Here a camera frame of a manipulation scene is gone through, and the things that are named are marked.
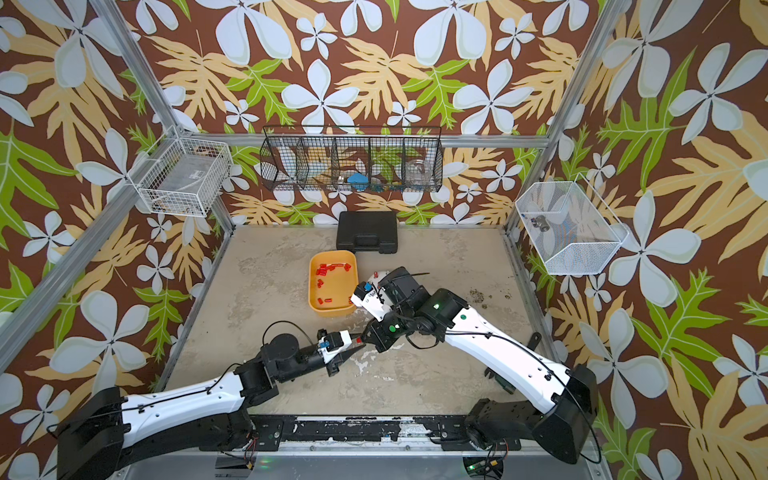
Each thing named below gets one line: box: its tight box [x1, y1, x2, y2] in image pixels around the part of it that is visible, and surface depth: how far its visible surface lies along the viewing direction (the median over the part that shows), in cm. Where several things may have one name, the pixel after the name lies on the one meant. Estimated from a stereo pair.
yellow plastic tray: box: [308, 250, 359, 317], surface depth 106 cm
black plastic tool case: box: [336, 211, 398, 254], surface depth 116 cm
